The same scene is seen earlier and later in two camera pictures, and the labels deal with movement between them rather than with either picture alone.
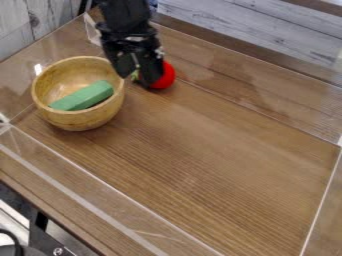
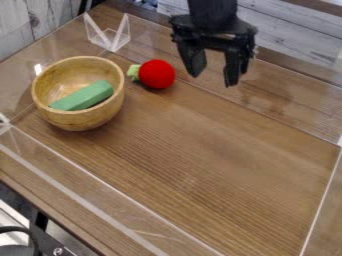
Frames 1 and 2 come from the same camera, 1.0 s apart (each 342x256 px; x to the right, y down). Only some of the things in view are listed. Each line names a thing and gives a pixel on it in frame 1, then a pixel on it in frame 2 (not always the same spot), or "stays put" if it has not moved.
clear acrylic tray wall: (145, 226) stays put
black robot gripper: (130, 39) → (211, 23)
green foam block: (90, 94) stays put
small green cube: (134, 75) stays put
